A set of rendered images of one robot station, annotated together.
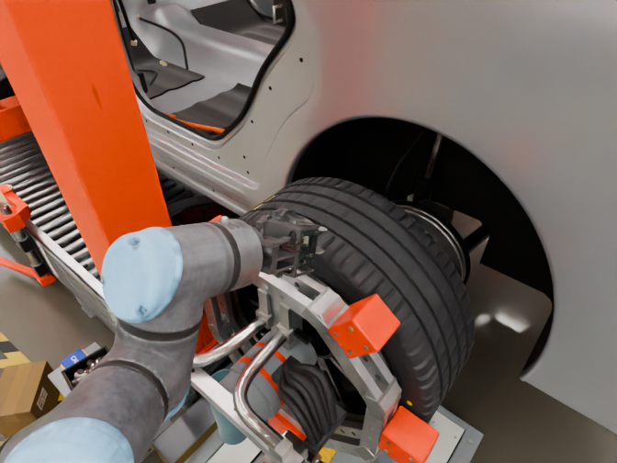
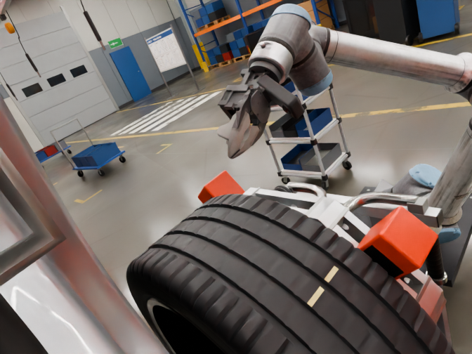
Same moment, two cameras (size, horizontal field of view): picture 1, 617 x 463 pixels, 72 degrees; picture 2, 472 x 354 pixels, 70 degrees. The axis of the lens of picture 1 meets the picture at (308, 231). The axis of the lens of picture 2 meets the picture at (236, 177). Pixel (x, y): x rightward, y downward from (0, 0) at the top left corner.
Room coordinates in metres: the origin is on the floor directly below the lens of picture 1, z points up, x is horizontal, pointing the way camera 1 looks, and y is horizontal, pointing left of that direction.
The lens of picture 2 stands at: (1.16, 0.15, 1.46)
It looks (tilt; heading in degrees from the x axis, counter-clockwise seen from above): 23 degrees down; 196
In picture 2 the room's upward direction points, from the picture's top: 23 degrees counter-clockwise
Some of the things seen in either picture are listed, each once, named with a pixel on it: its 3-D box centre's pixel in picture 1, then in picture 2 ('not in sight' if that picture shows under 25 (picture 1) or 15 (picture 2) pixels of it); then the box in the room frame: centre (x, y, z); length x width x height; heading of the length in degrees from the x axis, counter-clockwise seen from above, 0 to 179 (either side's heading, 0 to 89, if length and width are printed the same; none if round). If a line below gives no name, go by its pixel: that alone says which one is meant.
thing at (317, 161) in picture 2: not in sight; (300, 126); (-1.59, 0.07, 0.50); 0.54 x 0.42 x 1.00; 50
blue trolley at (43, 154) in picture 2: not in sight; (42, 145); (-6.43, -6.39, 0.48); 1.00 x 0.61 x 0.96; 149
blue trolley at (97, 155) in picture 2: not in sight; (89, 145); (-4.16, -3.59, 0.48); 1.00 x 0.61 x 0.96; 58
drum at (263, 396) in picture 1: (267, 376); not in sight; (0.51, 0.09, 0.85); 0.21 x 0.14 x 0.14; 140
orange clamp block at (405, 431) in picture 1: (408, 440); not in sight; (0.37, -0.20, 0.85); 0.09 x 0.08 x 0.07; 50
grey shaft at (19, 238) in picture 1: (28, 246); not in sight; (1.52, 1.37, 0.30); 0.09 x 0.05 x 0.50; 50
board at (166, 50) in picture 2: not in sight; (171, 64); (-9.26, -3.22, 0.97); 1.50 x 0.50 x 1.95; 54
